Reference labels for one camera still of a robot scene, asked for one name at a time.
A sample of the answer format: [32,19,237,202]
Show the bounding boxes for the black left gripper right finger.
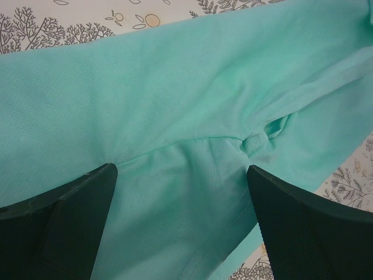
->
[247,166,372,279]

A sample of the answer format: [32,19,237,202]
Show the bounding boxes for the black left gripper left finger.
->
[1,163,118,279]

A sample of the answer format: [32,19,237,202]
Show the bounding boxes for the teal t shirt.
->
[0,0,373,280]

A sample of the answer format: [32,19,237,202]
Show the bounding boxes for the floral tablecloth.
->
[0,0,373,280]

